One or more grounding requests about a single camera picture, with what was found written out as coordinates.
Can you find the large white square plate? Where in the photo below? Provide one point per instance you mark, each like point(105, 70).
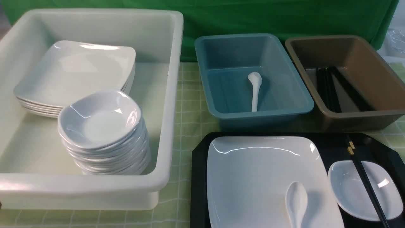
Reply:
point(248, 177)

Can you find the white ceramic spoon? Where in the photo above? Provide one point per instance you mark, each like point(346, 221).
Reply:
point(256, 81)
point(296, 203)

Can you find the black chopstick with gold band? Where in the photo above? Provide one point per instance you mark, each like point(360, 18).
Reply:
point(366, 182)

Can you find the small white dish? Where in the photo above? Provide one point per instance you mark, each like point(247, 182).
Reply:
point(351, 194)

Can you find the blue plastic bin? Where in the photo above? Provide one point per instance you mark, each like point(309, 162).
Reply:
point(225, 61)

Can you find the white ceramic spoon in bin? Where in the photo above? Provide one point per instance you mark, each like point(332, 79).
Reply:
point(256, 81)

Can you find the stack of small white bowls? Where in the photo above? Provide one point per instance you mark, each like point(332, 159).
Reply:
point(105, 133)

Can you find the green checkered tablecloth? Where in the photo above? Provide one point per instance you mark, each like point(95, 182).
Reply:
point(193, 122)

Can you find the large white plastic bin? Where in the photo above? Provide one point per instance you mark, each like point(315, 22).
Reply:
point(37, 173)

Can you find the black chopsticks bundle in bin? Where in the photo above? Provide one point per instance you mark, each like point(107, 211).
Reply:
point(337, 93)

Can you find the stack of white square plates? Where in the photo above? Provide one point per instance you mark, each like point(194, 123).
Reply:
point(71, 70)

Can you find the brown plastic bin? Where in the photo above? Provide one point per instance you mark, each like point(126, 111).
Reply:
point(363, 67)

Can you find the green backdrop cloth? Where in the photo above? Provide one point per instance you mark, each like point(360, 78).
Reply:
point(368, 19)

